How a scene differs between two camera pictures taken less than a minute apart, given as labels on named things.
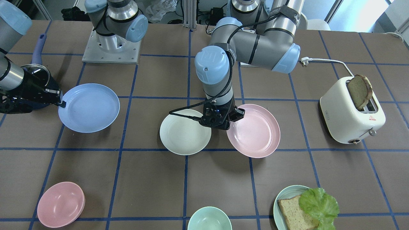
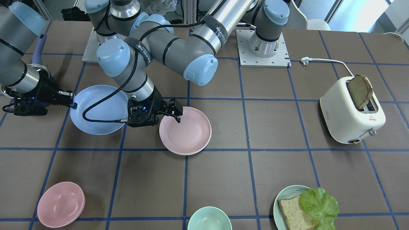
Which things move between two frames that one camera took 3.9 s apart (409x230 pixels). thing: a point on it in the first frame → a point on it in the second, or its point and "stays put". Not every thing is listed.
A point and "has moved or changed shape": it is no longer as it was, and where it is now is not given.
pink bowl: [60, 204] stays put
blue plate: [90, 108] has moved or changed shape
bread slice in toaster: [360, 87] stays put
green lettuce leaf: [315, 201] stays put
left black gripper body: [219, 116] → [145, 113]
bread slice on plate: [297, 219] stays put
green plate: [286, 193] stays put
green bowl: [210, 218] stays put
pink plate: [257, 134] → [191, 136]
